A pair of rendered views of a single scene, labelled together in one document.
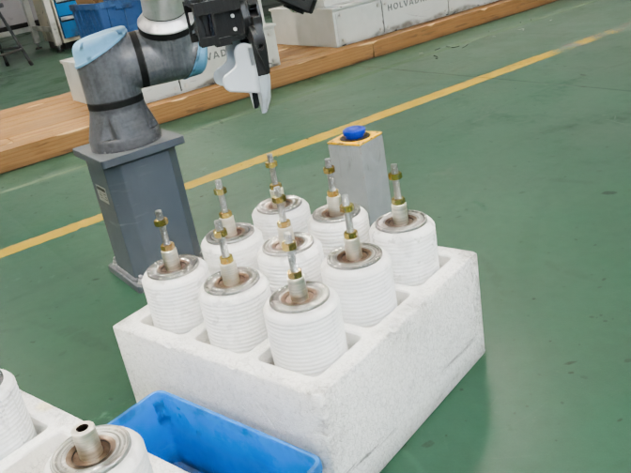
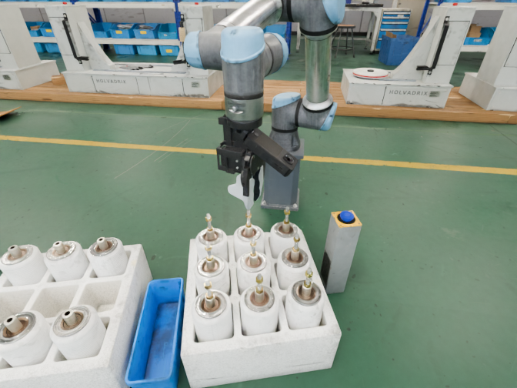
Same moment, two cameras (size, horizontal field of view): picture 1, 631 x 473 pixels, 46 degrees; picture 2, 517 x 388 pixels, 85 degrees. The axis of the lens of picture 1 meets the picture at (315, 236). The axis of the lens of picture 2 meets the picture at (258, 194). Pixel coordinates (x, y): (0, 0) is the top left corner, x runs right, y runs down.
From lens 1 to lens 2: 0.67 m
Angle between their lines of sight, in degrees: 37
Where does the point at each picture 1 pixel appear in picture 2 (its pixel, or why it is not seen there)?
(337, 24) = (494, 98)
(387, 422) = (231, 372)
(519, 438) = not seen: outside the picture
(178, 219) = (288, 188)
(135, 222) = (268, 181)
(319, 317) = (203, 324)
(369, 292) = (249, 321)
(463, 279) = (321, 341)
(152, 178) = not seen: hidden behind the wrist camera
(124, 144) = not seen: hidden behind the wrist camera
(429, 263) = (305, 322)
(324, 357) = (204, 336)
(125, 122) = (280, 139)
